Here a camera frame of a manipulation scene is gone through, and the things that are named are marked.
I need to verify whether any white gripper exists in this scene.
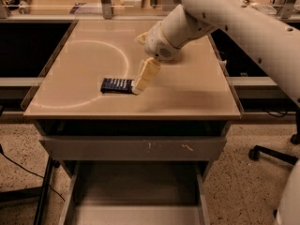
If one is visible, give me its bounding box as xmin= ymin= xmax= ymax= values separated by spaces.
xmin=131 ymin=22 xmax=180 ymax=95

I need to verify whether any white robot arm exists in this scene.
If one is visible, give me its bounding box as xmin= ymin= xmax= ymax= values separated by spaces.
xmin=132 ymin=0 xmax=300 ymax=103

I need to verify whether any grey top drawer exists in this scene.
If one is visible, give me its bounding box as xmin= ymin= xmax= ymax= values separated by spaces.
xmin=39 ymin=136 xmax=226 ymax=161

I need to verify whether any open grey middle drawer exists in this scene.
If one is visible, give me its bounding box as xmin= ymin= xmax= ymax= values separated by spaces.
xmin=59 ymin=161 xmax=211 ymax=225

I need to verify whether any dark clutter on right shelf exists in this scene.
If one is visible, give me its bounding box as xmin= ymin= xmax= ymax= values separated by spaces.
xmin=240 ymin=0 xmax=285 ymax=15

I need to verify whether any black office chair base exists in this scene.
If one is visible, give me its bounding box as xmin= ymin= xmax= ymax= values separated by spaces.
xmin=247 ymin=108 xmax=300 ymax=167

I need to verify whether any black metal stand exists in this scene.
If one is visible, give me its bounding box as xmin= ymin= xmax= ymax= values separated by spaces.
xmin=0 ymin=157 xmax=60 ymax=225

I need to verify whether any grey metal post left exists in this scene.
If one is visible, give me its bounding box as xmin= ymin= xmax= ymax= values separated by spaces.
xmin=100 ymin=0 xmax=113 ymax=19

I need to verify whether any grey metal post right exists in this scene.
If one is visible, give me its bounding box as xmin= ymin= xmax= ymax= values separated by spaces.
xmin=277 ymin=0 xmax=296 ymax=19

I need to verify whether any black floor cable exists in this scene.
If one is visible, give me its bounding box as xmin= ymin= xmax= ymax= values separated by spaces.
xmin=0 ymin=143 xmax=66 ymax=203

